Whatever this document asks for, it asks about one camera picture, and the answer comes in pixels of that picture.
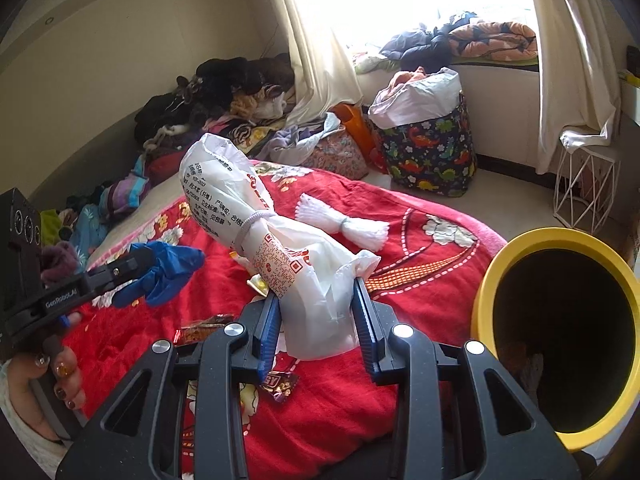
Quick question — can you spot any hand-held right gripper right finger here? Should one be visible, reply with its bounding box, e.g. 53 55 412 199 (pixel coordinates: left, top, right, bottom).
351 279 582 480

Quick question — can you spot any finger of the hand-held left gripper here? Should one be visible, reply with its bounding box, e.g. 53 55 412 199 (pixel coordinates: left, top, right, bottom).
82 247 157 309

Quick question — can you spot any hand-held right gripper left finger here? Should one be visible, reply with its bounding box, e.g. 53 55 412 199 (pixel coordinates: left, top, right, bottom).
55 291 281 480

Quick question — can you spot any blue glove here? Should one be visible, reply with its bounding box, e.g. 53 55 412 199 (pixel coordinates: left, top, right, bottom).
131 241 206 309

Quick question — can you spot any yellow-rimmed black bin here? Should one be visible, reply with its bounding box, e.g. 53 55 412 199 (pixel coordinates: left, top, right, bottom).
470 227 640 453

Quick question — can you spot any person's left forearm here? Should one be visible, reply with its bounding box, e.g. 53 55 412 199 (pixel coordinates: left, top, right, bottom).
0 395 68 478

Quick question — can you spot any person's left hand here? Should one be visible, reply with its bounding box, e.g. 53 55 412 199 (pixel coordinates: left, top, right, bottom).
0 346 87 413

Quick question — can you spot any purple fluffy cloth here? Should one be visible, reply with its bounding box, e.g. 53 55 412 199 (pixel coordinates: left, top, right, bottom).
40 240 82 282

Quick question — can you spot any blue floral cloth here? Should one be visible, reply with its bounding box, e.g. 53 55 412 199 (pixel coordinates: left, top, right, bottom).
70 202 112 256

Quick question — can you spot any dark red snack wrapper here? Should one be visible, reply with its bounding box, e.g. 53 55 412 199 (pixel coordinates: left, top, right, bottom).
257 370 299 405

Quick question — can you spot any green cloth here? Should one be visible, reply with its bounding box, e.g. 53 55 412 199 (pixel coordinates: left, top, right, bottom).
40 209 67 234

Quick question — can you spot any orange brown snack wrapper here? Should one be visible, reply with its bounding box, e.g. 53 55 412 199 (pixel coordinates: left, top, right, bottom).
175 314 236 344

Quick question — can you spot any red floral blanket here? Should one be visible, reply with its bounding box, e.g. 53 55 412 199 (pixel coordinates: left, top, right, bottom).
62 160 508 478

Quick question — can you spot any striped purple clothing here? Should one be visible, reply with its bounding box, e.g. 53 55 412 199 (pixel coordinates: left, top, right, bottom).
100 155 152 211

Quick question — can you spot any white foam net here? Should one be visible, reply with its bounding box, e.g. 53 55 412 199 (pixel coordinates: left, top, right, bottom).
295 193 390 251

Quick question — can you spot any floral fabric bag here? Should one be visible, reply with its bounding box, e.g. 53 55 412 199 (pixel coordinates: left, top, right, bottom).
300 132 371 180

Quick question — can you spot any dinosaur print fabric bag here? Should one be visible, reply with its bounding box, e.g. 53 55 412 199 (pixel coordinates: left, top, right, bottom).
372 92 478 197

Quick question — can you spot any orange bag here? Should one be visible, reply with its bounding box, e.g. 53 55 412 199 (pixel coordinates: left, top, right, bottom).
332 103 388 173

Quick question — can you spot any pile of dark clothes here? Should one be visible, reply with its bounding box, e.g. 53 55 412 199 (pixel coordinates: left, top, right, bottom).
134 55 296 161

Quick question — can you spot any pink clothing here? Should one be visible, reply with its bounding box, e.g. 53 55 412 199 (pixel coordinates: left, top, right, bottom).
390 67 427 91

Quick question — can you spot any cream curtain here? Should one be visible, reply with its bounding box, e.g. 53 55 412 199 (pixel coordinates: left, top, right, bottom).
520 0 623 173
260 0 363 136

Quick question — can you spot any black jacket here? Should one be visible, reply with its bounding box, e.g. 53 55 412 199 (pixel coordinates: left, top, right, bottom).
380 10 476 63

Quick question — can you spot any orange patterned quilt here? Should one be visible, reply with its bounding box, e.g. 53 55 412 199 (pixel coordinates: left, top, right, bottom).
447 21 539 59

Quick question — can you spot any white wire stool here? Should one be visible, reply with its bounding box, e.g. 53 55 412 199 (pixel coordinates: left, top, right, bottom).
552 129 622 233

